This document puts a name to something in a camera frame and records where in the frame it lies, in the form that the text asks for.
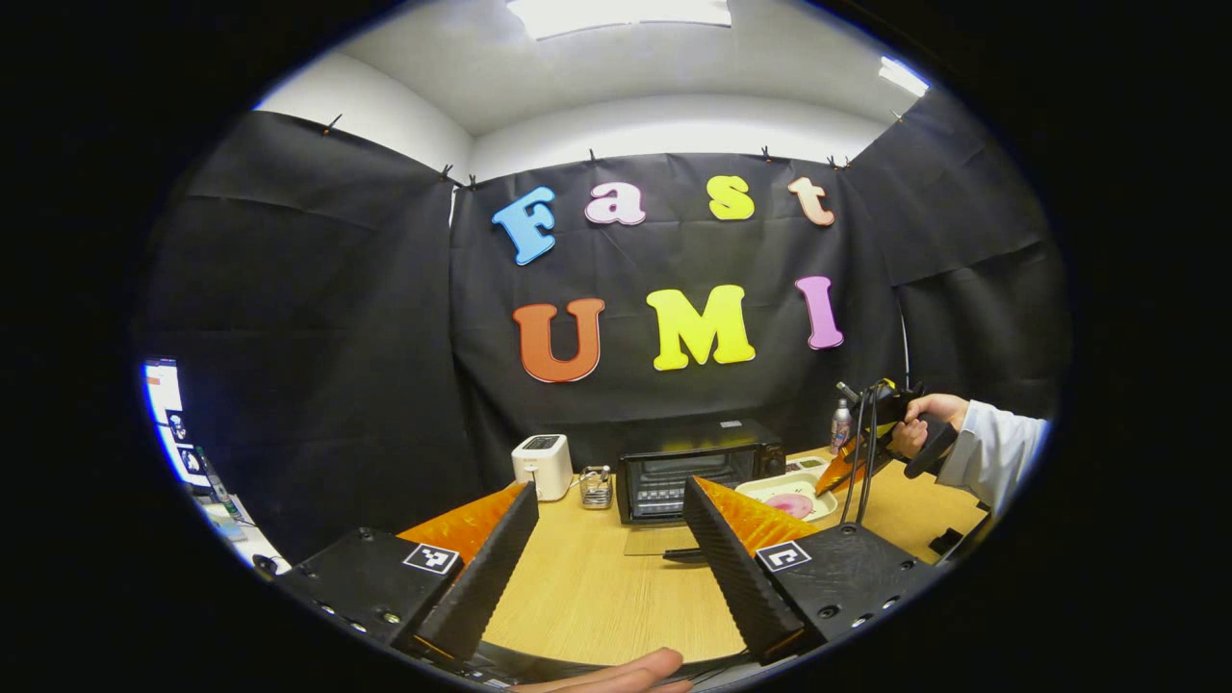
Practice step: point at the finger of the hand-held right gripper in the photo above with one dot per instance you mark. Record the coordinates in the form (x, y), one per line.
(837, 474)

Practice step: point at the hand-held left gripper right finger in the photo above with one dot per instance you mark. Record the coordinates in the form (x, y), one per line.
(736, 587)

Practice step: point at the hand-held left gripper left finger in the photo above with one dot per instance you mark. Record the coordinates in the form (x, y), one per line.
(481, 587)

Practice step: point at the plate with pink food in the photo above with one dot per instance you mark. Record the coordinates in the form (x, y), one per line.
(770, 489)

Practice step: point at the black electric oven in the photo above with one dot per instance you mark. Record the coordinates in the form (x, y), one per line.
(693, 443)

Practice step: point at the white divided dish with grains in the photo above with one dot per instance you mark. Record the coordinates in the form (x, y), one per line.
(807, 464)

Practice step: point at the silver drink can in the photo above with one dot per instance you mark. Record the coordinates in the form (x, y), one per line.
(840, 428)

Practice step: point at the white toaster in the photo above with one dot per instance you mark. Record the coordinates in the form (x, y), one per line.
(541, 472)

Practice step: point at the clear glass jar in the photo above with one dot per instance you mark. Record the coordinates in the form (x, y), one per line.
(597, 491)

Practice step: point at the black backdrop cloth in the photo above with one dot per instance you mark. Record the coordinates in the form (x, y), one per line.
(337, 337)

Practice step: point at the small ceiling light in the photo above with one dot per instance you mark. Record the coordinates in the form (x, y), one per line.
(903, 75)

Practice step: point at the computer monitor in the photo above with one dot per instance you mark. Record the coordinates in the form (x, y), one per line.
(164, 395)

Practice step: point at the large ceiling light panel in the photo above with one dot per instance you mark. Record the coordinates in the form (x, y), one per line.
(616, 14)

